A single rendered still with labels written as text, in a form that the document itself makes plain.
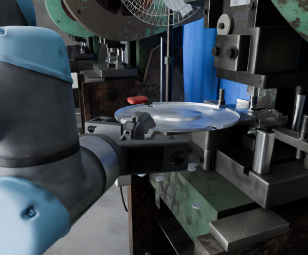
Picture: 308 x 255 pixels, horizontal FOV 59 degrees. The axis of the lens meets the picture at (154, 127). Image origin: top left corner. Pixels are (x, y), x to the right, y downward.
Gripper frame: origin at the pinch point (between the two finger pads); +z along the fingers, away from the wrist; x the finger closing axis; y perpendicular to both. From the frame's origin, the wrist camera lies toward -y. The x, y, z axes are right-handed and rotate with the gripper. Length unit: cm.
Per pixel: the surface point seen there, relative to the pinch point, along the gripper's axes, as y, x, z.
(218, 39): -9.6, -17.9, 22.5
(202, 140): -8.2, 6.4, 15.7
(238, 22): -14.0, -21.9, 21.4
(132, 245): 17, 55, 32
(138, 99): 17.1, 1.0, 38.4
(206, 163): -9.6, 12.0, 15.1
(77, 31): 175, -40, 260
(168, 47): 22, -18, 103
